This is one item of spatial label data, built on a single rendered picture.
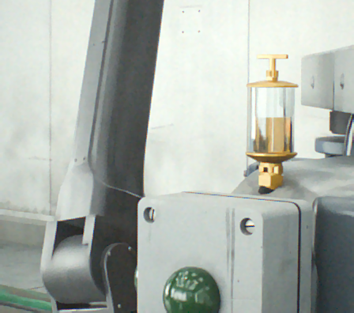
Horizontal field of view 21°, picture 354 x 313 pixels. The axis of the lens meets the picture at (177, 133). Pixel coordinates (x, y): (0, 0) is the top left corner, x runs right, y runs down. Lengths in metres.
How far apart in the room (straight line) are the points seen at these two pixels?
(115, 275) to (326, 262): 0.31
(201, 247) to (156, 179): 6.82
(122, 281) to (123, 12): 0.24
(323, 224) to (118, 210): 0.33
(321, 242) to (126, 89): 0.37
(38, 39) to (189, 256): 7.71
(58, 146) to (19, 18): 1.19
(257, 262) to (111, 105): 0.39
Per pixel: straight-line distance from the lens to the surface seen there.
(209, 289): 0.44
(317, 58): 0.88
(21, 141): 8.30
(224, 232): 0.44
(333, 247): 0.47
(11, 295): 5.99
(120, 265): 0.76
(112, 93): 0.80
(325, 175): 0.53
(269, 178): 0.52
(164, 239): 0.47
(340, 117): 0.96
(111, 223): 0.77
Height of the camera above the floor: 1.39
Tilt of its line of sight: 3 degrees down
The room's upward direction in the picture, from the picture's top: straight up
